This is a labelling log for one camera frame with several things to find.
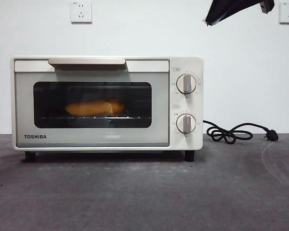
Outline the beige oven door handle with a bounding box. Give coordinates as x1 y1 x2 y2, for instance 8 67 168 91
48 57 126 72

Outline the yellow corn cob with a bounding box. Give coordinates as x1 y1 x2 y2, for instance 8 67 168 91
64 99 125 116

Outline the glass oven door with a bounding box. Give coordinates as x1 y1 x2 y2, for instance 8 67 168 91
14 58 170 147

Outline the white oven knob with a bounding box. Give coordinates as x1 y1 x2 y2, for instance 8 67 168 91
176 74 197 94
176 114 197 134

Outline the white Toshiba toaster oven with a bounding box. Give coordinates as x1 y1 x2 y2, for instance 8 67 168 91
11 56 204 162

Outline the black power cable with plug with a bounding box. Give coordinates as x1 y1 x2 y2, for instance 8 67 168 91
203 120 279 144

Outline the metal wire oven rack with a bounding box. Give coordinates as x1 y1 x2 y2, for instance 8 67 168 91
39 116 152 120

